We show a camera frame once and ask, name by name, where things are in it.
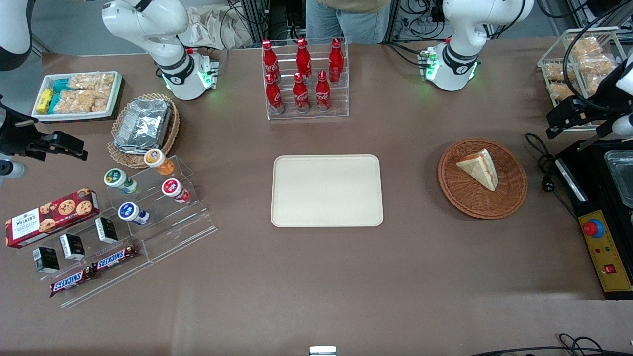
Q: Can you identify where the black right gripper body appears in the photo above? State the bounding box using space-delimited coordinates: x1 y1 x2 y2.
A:
0 96 50 161

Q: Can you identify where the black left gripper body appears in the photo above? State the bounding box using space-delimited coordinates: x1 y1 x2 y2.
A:
574 97 620 130

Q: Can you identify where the triangular white bread sandwich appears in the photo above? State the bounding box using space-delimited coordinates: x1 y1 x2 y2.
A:
455 149 499 192

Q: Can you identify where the white rectangular snack tray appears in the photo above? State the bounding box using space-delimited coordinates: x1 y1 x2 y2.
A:
31 71 123 122

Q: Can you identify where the light woven wicker basket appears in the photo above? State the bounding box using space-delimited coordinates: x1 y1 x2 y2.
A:
107 93 181 169

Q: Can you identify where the round brown wicker basket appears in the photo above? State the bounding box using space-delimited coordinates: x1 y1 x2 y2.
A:
438 138 528 220

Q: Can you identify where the cream rectangular serving tray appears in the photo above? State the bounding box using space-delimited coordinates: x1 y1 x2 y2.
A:
271 154 384 228

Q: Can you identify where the clear rice cracker bag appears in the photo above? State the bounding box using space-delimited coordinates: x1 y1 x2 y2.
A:
53 89 110 114
68 73 115 91

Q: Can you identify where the green lid yogurt cup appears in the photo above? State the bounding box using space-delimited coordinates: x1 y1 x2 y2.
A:
103 168 139 195

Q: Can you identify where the red Walkers cookie box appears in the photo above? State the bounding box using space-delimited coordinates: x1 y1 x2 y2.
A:
5 188 100 249

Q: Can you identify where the clear plastic container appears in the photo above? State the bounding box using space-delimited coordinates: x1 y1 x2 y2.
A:
604 150 633 209

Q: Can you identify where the black machine with yellow panel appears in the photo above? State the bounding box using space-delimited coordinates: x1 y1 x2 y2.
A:
554 139 633 301

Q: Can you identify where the silver foil container stack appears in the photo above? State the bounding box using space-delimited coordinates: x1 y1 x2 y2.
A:
113 99 173 154

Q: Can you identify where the blue lid yogurt cup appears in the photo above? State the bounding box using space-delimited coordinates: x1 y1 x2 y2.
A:
117 202 150 226

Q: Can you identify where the small black box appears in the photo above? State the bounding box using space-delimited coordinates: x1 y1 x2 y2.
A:
94 217 119 244
33 246 60 274
59 234 86 261

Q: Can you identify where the orange lid yogurt cup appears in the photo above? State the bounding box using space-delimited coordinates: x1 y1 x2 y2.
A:
144 149 175 177

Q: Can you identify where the red emergency stop button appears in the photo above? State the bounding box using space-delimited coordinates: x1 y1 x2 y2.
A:
582 218 605 239

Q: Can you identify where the red lid yogurt cup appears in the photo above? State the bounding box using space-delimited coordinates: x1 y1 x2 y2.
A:
161 178 191 204

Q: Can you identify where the brown Snickers bar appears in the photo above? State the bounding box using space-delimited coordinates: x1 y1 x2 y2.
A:
92 244 140 273
49 267 95 298

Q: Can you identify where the clear acrylic stepped cup stand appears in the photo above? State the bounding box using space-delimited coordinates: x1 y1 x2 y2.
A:
106 155 218 263

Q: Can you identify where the clear acrylic stepped snack stand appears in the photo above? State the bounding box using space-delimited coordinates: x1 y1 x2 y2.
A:
15 208 155 309

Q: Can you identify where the crumpled beige cloth bag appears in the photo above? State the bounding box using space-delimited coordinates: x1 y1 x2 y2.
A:
177 4 254 50

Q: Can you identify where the red cola bottle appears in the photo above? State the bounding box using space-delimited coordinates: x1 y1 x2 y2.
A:
316 71 332 113
293 73 311 114
261 40 279 81
329 38 345 84
296 38 313 81
266 73 285 115

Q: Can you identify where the person in blue jeans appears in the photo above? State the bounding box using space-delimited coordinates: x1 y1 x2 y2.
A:
305 0 392 45

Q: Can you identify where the clear acrylic bottle rack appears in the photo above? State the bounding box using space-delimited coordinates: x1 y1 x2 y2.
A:
261 37 350 121

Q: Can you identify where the black power cable with plug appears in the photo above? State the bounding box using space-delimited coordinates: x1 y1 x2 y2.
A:
524 133 580 219

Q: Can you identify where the white wire snack rack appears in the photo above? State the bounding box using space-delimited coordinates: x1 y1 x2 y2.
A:
537 27 627 132

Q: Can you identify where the black arm base cable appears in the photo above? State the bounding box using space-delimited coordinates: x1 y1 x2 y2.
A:
380 41 427 68

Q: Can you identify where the black floor cable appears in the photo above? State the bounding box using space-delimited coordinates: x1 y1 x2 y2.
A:
467 333 633 356

